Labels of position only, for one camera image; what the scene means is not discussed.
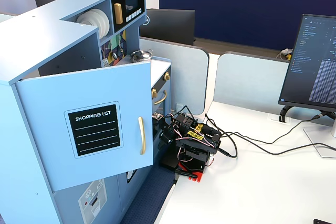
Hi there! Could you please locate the silver toy cooking pot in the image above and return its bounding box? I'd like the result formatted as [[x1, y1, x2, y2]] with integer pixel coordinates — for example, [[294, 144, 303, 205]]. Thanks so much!
[[130, 49, 153, 62]]

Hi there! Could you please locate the blue door with shopping list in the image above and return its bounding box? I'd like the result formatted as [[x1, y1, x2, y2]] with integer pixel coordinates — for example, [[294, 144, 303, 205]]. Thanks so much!
[[14, 60, 154, 193]]

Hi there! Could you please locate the toy oven door gold handle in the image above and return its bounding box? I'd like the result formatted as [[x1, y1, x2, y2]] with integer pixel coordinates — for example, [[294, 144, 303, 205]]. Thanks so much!
[[151, 71, 171, 120]]

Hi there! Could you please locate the long gold door handle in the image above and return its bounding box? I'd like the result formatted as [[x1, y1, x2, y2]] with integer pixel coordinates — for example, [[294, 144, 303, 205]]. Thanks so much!
[[138, 116, 146, 156]]

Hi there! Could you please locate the long black cable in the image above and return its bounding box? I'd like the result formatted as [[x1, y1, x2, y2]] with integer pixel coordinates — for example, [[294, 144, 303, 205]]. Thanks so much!
[[204, 113, 336, 159]]

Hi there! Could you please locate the black toy microwave door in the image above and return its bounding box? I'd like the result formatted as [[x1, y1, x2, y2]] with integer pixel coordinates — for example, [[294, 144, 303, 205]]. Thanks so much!
[[110, 0, 145, 33]]

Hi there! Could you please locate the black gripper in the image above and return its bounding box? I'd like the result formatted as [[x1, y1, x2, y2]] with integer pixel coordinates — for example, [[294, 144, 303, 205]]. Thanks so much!
[[157, 118, 182, 156]]

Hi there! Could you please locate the black cable with plug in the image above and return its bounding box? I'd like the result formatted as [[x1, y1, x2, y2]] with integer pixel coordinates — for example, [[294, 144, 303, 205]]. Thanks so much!
[[217, 111, 336, 146]]

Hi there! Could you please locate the blue toy kitchen cabinet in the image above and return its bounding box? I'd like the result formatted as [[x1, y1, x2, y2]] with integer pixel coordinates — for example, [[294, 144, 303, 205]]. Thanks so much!
[[0, 0, 173, 224]]

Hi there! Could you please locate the black monitor seen from behind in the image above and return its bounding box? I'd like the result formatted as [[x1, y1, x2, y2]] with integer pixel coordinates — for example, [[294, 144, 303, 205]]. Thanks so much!
[[139, 8, 196, 46]]

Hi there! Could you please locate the white toy plate stack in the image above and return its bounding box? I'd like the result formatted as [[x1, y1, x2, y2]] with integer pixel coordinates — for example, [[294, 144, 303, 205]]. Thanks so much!
[[76, 8, 110, 39]]

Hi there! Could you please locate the grey desk divider panel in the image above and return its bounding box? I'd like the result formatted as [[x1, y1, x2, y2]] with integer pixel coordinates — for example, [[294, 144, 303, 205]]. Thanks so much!
[[214, 51, 291, 110], [138, 36, 210, 116]]

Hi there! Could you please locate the black bracket under monitor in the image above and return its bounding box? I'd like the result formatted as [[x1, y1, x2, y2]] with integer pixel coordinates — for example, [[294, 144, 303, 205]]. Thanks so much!
[[279, 105, 294, 123]]

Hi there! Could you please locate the lit computer monitor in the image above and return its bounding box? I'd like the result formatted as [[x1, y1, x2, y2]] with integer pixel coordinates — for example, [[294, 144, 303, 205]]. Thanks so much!
[[278, 13, 336, 111]]

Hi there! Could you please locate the yellow and white clutter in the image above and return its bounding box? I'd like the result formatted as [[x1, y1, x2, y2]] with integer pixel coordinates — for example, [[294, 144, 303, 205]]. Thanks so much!
[[276, 48, 293, 61]]

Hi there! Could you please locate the silver monitor stand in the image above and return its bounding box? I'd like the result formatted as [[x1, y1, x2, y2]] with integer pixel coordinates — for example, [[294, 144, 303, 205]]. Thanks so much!
[[303, 123, 336, 159]]

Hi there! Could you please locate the red arm base clamp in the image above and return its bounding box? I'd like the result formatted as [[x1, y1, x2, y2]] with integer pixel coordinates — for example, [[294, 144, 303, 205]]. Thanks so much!
[[177, 160, 205, 183]]

